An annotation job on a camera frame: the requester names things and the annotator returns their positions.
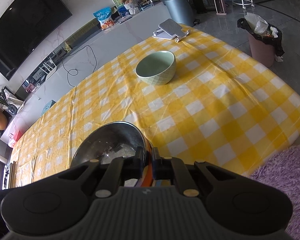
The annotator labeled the orange steel bowl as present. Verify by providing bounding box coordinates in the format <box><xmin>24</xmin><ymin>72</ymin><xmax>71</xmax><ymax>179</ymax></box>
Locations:
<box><xmin>71</xmin><ymin>121</ymin><xmax>154</xmax><ymax>188</ymax></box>

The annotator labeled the green ceramic bowl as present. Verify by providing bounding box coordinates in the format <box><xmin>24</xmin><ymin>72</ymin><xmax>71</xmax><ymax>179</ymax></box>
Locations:
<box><xmin>135</xmin><ymin>51</ymin><xmax>177</xmax><ymax>86</ymax></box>

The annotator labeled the yellow checkered tablecloth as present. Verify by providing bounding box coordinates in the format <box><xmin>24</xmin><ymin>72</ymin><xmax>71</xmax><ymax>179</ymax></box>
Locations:
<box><xmin>12</xmin><ymin>29</ymin><xmax>300</xmax><ymax>186</ymax></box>

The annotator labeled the small teal stool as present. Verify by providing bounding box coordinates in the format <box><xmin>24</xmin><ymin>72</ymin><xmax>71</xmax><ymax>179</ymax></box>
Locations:
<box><xmin>41</xmin><ymin>100</ymin><xmax>56</xmax><ymax>115</ymax></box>

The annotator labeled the pink box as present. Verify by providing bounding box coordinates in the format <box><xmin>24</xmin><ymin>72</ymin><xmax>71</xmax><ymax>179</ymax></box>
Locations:
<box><xmin>8</xmin><ymin>130</ymin><xmax>23</xmax><ymax>148</ymax></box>

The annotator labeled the purple fluffy rug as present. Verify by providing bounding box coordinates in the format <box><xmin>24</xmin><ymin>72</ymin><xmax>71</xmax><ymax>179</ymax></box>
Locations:
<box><xmin>250</xmin><ymin>145</ymin><xmax>300</xmax><ymax>239</ymax></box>

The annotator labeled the white tv console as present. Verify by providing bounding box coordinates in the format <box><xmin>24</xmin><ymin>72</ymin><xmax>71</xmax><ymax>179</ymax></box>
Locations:
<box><xmin>0</xmin><ymin>3</ymin><xmax>170</xmax><ymax>143</ymax></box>

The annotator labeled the white tablet stand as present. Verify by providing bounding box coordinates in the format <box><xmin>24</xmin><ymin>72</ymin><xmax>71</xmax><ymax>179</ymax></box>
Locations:
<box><xmin>153</xmin><ymin>18</ymin><xmax>190</xmax><ymax>43</ymax></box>

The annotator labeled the pink waste bin with bag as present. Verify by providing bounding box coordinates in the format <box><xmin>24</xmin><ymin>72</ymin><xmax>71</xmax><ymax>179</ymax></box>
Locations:
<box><xmin>237</xmin><ymin>12</ymin><xmax>285</xmax><ymax>68</ymax></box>

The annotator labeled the blue snack bag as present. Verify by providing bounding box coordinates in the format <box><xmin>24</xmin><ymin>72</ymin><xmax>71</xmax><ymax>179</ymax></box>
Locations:
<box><xmin>93</xmin><ymin>7</ymin><xmax>115</xmax><ymax>30</ymax></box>

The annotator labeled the grey metal trash can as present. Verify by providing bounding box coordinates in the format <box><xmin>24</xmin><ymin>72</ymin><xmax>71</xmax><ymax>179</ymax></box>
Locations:
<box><xmin>163</xmin><ymin>0</ymin><xmax>195</xmax><ymax>27</ymax></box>

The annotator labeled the pink space heater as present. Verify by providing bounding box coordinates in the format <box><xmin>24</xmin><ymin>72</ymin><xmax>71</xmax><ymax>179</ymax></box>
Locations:
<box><xmin>214</xmin><ymin>0</ymin><xmax>226</xmax><ymax>15</ymax></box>

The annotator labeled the black television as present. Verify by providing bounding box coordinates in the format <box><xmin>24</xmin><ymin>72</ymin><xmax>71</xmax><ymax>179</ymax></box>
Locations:
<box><xmin>0</xmin><ymin>0</ymin><xmax>72</xmax><ymax>80</ymax></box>

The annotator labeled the black cable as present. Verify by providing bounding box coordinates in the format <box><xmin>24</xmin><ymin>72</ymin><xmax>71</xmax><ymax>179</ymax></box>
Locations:
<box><xmin>61</xmin><ymin>45</ymin><xmax>98</xmax><ymax>87</ymax></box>

